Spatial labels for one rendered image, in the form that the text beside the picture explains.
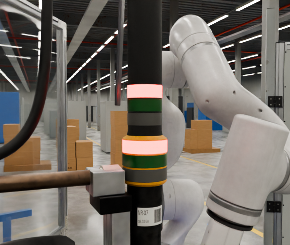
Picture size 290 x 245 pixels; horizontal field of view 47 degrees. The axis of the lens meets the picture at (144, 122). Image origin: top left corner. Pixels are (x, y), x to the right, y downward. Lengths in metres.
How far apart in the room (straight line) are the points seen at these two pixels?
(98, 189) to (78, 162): 7.63
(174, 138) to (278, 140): 0.45
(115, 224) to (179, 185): 0.70
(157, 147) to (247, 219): 0.26
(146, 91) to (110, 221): 0.12
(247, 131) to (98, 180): 0.28
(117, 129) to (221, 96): 7.85
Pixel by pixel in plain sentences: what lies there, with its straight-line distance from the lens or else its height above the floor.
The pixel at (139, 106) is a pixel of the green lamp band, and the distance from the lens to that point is 0.31.
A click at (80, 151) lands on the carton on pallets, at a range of 7.90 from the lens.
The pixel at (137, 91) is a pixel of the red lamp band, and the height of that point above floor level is 1.62.
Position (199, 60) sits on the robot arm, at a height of 1.69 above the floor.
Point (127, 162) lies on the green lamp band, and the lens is 0.31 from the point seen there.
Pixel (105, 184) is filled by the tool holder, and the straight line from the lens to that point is 0.30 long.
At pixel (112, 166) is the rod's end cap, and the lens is 0.31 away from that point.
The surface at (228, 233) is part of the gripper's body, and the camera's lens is 0.53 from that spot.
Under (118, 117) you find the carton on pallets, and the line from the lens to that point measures 8.43.
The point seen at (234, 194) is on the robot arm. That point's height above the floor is 1.48.
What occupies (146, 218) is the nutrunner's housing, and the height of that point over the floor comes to 1.50.
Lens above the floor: 1.60
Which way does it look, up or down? 2 degrees down
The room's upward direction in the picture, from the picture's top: straight up
